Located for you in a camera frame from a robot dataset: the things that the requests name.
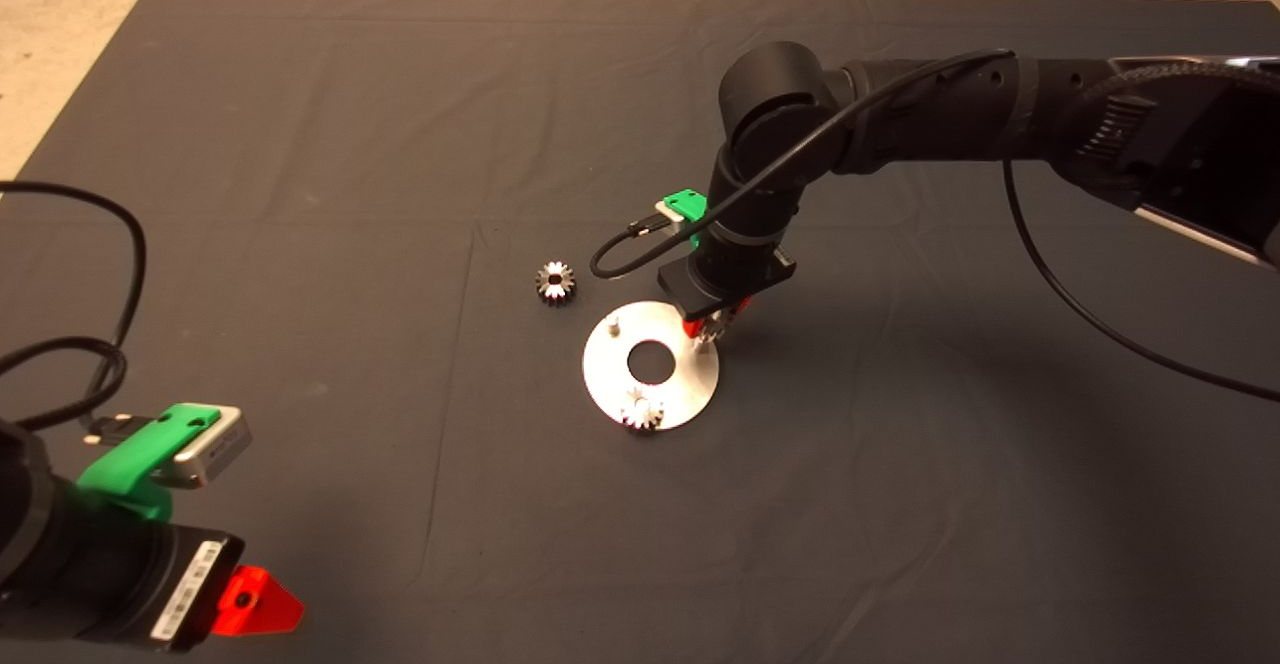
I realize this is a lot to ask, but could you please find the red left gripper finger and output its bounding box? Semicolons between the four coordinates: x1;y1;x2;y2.
215;565;305;637

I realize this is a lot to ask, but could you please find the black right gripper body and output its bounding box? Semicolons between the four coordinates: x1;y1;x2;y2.
657;242;798;322

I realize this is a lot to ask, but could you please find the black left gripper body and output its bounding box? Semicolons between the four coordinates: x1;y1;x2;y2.
8;489;244;652

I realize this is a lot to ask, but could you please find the round metal carrier plate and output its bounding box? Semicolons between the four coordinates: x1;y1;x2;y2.
582;301;720;432

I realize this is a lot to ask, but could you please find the dark grey table cloth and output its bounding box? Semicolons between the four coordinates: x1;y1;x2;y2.
0;0;1280;664

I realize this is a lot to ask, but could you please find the green right camera mount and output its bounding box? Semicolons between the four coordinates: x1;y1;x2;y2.
663;190;709;242

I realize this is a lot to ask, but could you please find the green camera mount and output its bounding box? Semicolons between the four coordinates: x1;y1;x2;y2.
663;190;709;242
76;403;221;522

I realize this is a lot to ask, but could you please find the black right camera cable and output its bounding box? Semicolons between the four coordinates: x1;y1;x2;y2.
589;49;1280;405

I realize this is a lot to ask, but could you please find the green left camera mount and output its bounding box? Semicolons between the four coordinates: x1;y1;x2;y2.
76;403;221;522

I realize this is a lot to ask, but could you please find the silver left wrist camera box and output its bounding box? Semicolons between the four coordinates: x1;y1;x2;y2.
150;406;252;489

